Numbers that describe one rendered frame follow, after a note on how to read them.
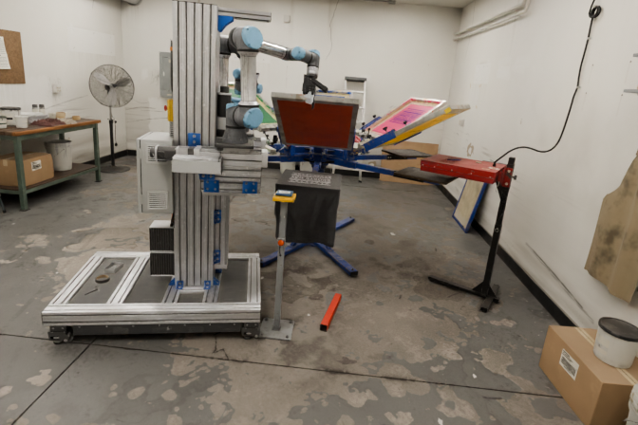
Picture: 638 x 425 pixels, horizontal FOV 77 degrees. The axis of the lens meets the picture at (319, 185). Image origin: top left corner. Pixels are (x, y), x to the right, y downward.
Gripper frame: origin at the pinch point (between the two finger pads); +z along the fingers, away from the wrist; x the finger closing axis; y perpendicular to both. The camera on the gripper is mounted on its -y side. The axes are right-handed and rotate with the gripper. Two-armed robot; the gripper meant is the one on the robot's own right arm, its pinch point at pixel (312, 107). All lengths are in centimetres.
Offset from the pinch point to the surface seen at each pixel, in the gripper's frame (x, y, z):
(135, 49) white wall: -442, 357, -181
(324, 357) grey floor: -8, -22, 153
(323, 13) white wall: -418, 29, -260
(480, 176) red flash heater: -59, -127, 28
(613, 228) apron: -13, -194, 57
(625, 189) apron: -5, -194, 33
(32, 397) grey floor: 45, 123, 169
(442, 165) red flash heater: -72, -101, 20
